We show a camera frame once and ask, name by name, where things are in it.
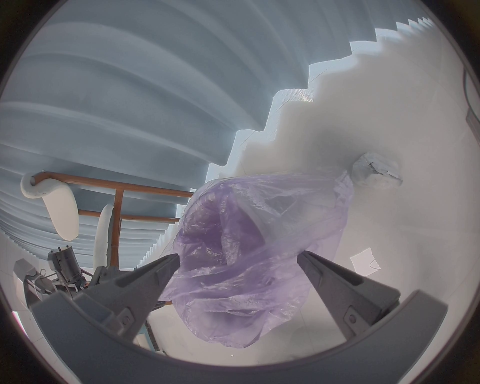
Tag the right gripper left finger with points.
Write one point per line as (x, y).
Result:
(127, 296)

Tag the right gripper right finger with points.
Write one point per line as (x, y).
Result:
(348, 296)

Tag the purple plastic bag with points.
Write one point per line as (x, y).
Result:
(232, 292)

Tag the white paper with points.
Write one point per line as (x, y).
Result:
(375, 170)

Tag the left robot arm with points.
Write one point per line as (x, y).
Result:
(63, 264)

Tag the white cushioned wooden chair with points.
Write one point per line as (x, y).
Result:
(62, 210)

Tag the pale blue curtain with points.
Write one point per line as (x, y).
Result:
(150, 93)

